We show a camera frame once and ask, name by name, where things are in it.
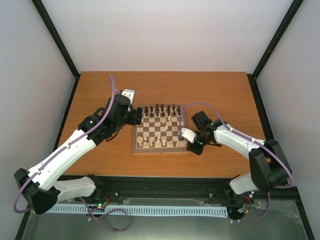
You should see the wooden folding chess board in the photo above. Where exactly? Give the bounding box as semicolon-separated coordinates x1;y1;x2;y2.
132;103;188;154

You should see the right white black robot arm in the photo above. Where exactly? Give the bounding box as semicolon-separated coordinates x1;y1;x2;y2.
180;111;293;199

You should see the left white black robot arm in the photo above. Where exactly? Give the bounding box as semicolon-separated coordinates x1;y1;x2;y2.
14;89;143;215

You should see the pile of white chess pieces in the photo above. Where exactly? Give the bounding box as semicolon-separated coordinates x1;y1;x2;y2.
133;116;187;153

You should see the dark chess pieces row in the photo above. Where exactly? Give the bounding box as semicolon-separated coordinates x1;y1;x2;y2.
142;104;184;118

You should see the left controller circuit board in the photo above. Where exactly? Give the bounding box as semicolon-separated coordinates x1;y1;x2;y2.
89;193;110;212

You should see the right controller wiring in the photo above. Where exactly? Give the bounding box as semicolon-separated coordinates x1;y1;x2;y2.
236;193;255;216

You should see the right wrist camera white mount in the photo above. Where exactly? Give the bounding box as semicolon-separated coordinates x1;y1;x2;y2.
179;127;197;143

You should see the black aluminium frame rail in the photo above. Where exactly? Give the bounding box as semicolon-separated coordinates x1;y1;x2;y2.
32;176;300;205

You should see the light blue cable duct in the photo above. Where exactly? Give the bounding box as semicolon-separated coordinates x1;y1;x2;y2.
47;203;228;218

